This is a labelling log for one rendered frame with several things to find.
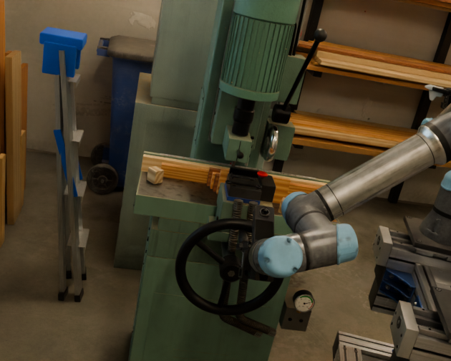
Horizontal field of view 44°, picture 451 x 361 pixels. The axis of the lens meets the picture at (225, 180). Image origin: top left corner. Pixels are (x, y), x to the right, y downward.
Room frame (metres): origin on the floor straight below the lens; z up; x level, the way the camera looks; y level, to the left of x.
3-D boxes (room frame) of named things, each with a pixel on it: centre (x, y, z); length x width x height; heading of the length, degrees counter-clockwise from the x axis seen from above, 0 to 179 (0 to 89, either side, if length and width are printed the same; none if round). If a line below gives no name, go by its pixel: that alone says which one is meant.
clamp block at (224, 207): (1.42, -0.07, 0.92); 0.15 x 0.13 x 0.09; 98
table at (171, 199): (1.50, -0.05, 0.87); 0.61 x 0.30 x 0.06; 98
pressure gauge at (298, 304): (1.43, -0.30, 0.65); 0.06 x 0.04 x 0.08; 98
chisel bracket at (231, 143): (1.62, -0.01, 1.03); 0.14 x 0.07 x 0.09; 8
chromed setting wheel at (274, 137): (1.75, -0.12, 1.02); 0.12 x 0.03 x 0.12; 8
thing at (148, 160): (1.63, -0.04, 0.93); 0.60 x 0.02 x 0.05; 98
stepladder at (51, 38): (2.19, 0.68, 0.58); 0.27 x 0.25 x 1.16; 101
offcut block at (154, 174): (1.52, 0.21, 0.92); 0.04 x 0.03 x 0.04; 51
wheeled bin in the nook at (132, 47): (3.51, 0.63, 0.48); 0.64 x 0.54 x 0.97; 103
